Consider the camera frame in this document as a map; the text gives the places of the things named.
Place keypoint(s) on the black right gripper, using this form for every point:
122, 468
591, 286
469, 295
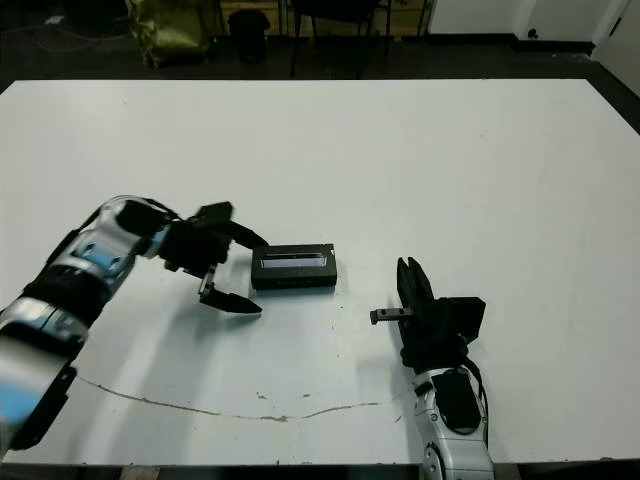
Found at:
430, 340

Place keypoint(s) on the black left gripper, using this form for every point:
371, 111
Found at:
195, 245

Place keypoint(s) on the black printed box lid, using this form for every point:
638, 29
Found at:
292, 270

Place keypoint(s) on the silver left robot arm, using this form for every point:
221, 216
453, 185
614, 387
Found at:
60, 280

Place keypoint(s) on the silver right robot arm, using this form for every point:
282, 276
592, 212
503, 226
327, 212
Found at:
455, 440

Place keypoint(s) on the black trash bin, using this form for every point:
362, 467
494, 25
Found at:
249, 35

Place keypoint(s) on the yellow-green sack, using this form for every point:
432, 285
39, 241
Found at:
167, 30

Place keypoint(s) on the black chair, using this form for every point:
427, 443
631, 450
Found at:
340, 15

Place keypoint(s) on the small white floor adapter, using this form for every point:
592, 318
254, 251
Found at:
54, 20

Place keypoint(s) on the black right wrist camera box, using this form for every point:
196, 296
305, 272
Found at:
462, 317

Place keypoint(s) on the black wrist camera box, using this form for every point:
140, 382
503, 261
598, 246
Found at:
462, 317
215, 212

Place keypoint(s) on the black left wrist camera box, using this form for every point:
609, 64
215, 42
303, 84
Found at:
215, 212

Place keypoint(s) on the black wall knob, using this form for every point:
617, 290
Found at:
533, 34

